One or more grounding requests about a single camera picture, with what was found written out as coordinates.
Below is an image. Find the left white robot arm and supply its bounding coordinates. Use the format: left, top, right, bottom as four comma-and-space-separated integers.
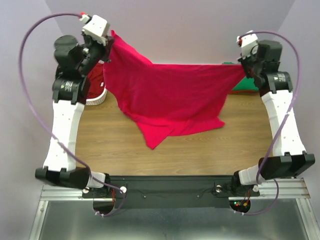
35, 35, 114, 197

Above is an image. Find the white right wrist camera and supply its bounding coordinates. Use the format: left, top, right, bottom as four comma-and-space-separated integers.
236, 30, 259, 60

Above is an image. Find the folded green t shirt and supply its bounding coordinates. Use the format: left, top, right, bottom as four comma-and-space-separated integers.
219, 62, 258, 94

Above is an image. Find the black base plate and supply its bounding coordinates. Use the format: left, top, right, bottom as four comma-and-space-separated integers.
81, 174, 261, 210

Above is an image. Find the bright pink t shirt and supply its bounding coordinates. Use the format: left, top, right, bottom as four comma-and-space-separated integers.
103, 32, 245, 149

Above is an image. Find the dark red t shirt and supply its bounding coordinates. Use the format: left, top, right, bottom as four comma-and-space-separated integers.
87, 60, 105, 99

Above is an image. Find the folded orange t shirt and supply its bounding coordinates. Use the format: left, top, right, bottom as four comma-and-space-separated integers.
229, 90, 259, 95

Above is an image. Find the white perforated plastic basket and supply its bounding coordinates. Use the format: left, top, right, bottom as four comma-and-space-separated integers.
85, 87, 108, 106

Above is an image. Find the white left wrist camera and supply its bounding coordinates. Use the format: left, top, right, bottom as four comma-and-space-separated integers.
79, 13, 110, 46

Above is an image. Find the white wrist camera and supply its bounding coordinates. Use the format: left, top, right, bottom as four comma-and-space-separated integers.
236, 30, 259, 60
79, 13, 110, 46

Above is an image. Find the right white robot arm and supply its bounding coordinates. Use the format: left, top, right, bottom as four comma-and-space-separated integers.
230, 37, 315, 195

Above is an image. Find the aluminium frame rail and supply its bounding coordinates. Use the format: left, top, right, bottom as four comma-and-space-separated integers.
29, 177, 86, 240

